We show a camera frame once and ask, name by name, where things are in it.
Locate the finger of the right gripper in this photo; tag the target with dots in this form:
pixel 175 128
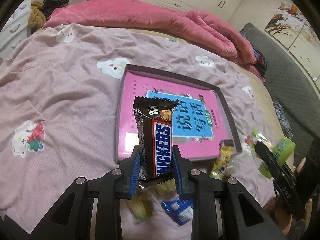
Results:
pixel 270 168

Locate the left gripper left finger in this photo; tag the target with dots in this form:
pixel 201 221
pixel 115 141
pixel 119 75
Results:
pixel 70 216

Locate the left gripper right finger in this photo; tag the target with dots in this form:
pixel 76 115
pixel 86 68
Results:
pixel 223 209

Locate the blue foil snack packet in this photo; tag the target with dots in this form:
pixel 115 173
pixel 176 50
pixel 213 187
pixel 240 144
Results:
pixel 180 211

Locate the yellow cartoon snack packet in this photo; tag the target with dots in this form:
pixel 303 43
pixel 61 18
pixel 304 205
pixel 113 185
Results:
pixel 220 164

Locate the small yellow cracker packet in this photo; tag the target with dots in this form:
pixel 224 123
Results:
pixel 141 207

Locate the brown Snickers bar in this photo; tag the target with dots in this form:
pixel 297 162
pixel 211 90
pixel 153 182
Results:
pixel 155 131

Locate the green milk candy packet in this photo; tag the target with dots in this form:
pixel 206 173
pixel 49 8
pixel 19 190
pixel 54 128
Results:
pixel 281 151

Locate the clear pastry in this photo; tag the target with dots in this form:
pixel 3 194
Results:
pixel 166 189

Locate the person's right hand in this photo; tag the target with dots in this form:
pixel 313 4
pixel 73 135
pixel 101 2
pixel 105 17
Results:
pixel 282 218

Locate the grey patterned cloth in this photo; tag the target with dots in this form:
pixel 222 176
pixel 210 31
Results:
pixel 284 123

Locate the grey quilted headboard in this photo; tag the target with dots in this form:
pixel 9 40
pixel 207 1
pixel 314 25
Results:
pixel 288 86

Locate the pink blue children's book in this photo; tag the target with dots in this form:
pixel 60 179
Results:
pixel 195 119

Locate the dark shallow box tray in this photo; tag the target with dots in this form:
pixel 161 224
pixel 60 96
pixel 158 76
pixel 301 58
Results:
pixel 235 129

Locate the dark clothes near headboard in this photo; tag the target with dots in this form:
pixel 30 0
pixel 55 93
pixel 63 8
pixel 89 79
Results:
pixel 260 67

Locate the pink printed bed sheet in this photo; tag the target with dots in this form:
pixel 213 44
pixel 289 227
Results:
pixel 59 93

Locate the white drawer chest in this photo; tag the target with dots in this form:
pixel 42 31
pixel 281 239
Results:
pixel 15 30

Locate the brown knitted plush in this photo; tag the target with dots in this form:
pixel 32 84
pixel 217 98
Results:
pixel 36 18

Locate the pink fleece blanket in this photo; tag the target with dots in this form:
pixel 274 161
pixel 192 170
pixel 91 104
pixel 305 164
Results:
pixel 197 26

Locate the dark folded clothes pile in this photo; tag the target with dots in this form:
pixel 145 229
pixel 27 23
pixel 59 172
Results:
pixel 50 5

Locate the tree wall painting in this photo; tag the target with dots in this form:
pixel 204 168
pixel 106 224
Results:
pixel 286 23

